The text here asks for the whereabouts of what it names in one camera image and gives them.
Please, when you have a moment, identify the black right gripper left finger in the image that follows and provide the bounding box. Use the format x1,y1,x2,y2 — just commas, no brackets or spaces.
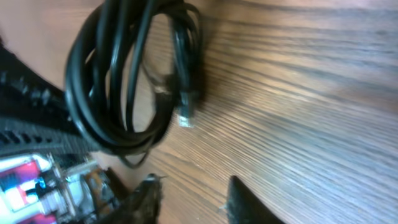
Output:
102,174,163,224

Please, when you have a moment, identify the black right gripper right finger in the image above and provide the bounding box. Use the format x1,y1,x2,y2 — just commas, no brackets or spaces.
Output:
219,175,285,224

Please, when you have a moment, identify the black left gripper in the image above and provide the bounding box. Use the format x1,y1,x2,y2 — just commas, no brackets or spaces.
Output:
1,47,99,156

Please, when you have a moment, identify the black cable bundle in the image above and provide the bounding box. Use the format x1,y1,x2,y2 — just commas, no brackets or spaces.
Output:
63,0,206,169

